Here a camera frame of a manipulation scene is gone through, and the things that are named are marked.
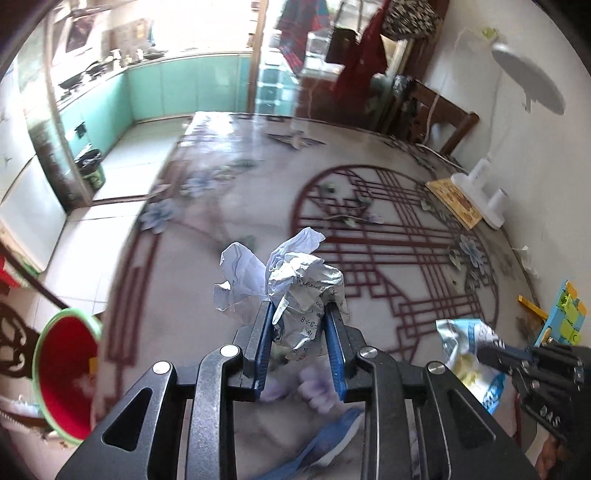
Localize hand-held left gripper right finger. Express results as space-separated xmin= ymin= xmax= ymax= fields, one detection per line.
xmin=324 ymin=302 xmax=541 ymax=480

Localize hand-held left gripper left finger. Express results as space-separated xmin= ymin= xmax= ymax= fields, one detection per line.
xmin=55 ymin=301 xmax=278 ymax=480

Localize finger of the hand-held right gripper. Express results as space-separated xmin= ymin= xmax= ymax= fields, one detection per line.
xmin=478 ymin=343 xmax=533 ymax=376

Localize blue white snack packet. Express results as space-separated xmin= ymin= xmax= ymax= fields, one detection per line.
xmin=435 ymin=318 xmax=511 ymax=415

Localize printed paper ball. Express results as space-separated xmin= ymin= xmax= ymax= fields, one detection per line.
xmin=265 ymin=251 xmax=350 ymax=363

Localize red basin with green rim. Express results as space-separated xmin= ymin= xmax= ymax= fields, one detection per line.
xmin=33 ymin=308 xmax=103 ymax=446

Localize black trash bin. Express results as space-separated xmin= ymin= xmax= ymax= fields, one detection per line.
xmin=74 ymin=148 xmax=107 ymax=191

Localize yellow stick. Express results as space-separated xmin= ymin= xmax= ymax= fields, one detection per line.
xmin=517 ymin=295 xmax=551 ymax=320

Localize blue yellow toy board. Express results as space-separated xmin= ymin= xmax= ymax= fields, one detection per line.
xmin=536 ymin=279 xmax=591 ymax=346

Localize pale blue crumpled paper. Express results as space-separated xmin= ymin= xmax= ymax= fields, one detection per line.
xmin=213 ymin=227 xmax=326 ymax=326

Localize blue striped wrapper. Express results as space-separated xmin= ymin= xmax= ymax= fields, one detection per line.
xmin=256 ymin=408 xmax=366 ymax=480

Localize floral table cover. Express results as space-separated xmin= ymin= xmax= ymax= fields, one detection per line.
xmin=90 ymin=111 xmax=555 ymax=480

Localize yellow flat box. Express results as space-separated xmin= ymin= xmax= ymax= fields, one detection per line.
xmin=425 ymin=178 xmax=484 ymax=230

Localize dark carved wooden chair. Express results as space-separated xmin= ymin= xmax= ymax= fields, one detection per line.
xmin=0 ymin=240 xmax=70 ymax=381

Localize brown wooden chair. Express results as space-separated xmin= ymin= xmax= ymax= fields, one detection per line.
xmin=401 ymin=78 xmax=480 ymax=158

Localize teal kitchen cabinets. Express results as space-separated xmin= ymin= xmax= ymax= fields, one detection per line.
xmin=55 ymin=53 xmax=254 ymax=154

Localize white refrigerator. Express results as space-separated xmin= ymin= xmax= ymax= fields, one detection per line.
xmin=0 ymin=92 xmax=66 ymax=274

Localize white desk lamp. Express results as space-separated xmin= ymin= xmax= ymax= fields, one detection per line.
xmin=450 ymin=41 xmax=567 ymax=230

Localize red hanging garment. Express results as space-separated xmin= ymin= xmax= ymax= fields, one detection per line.
xmin=334 ymin=8 xmax=387 ymax=99

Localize black hanging bag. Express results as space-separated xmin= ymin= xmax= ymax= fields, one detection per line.
xmin=325 ymin=25 xmax=357 ymax=66

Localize plaid hanging cloth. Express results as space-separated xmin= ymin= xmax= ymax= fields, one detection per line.
xmin=276 ymin=0 xmax=331 ymax=75

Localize black wok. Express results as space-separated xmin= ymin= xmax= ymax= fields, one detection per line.
xmin=58 ymin=71 xmax=95 ymax=90

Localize black white patterned bag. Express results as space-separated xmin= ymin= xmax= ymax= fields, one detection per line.
xmin=381 ymin=0 xmax=443 ymax=41

